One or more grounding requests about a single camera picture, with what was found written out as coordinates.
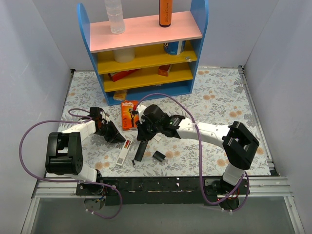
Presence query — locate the black remote control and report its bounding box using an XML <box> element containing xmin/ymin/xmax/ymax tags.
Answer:
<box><xmin>134</xmin><ymin>141</ymin><xmax>148</xmax><ymax>162</ymax></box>

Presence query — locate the black battery cover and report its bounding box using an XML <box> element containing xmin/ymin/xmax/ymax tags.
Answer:
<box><xmin>153</xmin><ymin>151</ymin><xmax>166</xmax><ymax>162</ymax></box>

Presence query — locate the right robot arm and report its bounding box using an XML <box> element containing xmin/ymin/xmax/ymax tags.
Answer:
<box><xmin>133</xmin><ymin>104</ymin><xmax>259</xmax><ymax>194</ymax></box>

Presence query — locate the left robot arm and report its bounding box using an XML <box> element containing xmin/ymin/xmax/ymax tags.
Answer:
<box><xmin>45</xmin><ymin>107</ymin><xmax>126</xmax><ymax>195</ymax></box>

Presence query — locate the orange razor box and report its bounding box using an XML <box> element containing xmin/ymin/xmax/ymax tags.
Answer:
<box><xmin>121</xmin><ymin>100</ymin><xmax>138</xmax><ymax>131</ymax></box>

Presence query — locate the yellow packet on shelf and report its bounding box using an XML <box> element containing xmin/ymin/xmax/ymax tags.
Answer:
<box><xmin>113</xmin><ymin>90</ymin><xmax>127</xmax><ymax>101</ymax></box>

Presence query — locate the red box on shelf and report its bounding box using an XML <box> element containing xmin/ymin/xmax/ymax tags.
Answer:
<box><xmin>108</xmin><ymin>69</ymin><xmax>140</xmax><ymax>82</ymax></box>

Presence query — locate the orange box on shelf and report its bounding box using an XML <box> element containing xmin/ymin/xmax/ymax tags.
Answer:
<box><xmin>158</xmin><ymin>64</ymin><xmax>172</xmax><ymax>77</ymax></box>

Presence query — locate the blue shelf unit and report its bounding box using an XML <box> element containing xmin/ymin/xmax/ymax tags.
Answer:
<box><xmin>77</xmin><ymin>0</ymin><xmax>209</xmax><ymax>106</ymax></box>

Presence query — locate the white cup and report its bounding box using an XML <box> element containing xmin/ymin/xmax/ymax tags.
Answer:
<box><xmin>113</xmin><ymin>48</ymin><xmax>135</xmax><ymax>63</ymax></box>

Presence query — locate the blue white can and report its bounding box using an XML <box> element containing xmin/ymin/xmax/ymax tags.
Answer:
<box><xmin>163</xmin><ymin>40</ymin><xmax>186</xmax><ymax>55</ymax></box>

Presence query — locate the orange cologne bottle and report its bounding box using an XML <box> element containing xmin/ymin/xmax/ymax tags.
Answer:
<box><xmin>159</xmin><ymin>0</ymin><xmax>173</xmax><ymax>27</ymax></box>

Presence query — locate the clear plastic bottle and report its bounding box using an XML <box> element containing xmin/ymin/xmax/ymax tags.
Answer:
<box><xmin>104</xmin><ymin>0</ymin><xmax>125</xmax><ymax>34</ymax></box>

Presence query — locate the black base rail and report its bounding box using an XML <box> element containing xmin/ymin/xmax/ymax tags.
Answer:
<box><xmin>73</xmin><ymin>170</ymin><xmax>278</xmax><ymax>208</ymax></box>

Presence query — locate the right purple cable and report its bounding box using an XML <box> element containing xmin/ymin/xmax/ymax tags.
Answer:
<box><xmin>136</xmin><ymin>93</ymin><xmax>251</xmax><ymax>212</ymax></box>

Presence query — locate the aluminium frame rail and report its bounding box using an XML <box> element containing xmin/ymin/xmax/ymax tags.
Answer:
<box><xmin>28</xmin><ymin>176</ymin><xmax>304</xmax><ymax>234</ymax></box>

